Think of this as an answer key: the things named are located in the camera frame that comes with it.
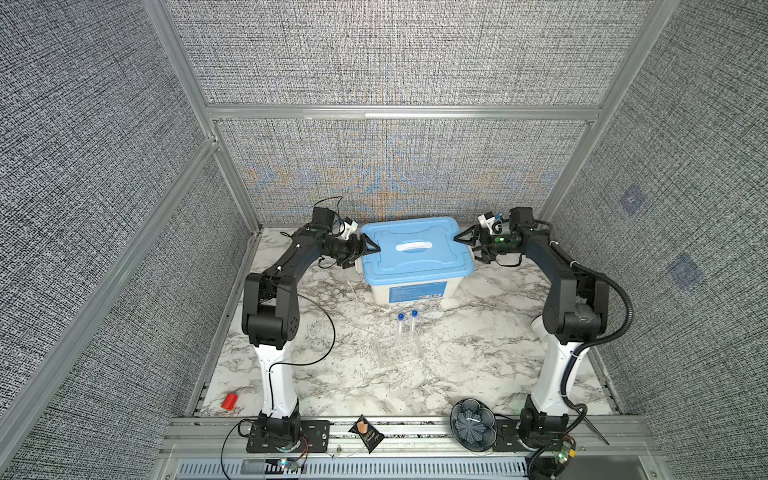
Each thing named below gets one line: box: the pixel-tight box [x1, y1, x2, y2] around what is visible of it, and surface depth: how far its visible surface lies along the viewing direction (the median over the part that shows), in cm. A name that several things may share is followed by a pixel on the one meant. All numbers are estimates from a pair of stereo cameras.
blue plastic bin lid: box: [361, 216, 475, 286], surface depth 92 cm
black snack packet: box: [348, 414, 385, 454], surface depth 74 cm
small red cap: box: [221, 393, 239, 411], surface depth 79 cm
